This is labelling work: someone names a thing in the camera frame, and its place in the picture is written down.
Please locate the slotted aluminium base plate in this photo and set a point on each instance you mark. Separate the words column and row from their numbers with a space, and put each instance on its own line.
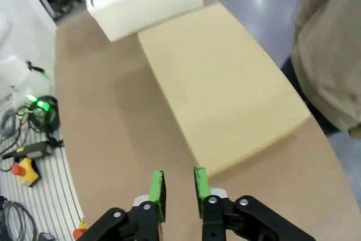
column 50, row 196

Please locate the red emergency stop button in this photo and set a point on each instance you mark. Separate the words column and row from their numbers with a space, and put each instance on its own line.
column 80, row 228

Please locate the yellow emergency stop button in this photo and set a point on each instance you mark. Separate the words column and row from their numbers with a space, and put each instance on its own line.
column 26, row 171

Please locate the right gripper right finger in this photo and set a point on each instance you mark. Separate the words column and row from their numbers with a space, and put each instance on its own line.
column 201, row 187

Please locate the black device with green light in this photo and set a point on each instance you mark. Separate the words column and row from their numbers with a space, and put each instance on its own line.
column 45, row 111

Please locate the person in beige sweater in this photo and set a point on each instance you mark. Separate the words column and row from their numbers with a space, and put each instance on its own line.
column 330, row 49

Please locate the white plastic storage box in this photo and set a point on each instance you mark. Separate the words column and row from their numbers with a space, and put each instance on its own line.
column 144, row 1

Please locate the black handheld controller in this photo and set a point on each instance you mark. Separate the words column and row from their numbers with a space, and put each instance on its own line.
column 31, row 150

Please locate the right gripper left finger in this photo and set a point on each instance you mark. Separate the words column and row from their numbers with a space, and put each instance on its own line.
column 158, row 193

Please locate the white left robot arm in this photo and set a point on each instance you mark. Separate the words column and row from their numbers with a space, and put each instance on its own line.
column 11, row 77

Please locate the black power adapter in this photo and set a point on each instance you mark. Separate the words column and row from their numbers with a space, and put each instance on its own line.
column 46, row 236

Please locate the tan cardboard shoe box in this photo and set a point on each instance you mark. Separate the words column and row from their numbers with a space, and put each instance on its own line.
column 220, row 88

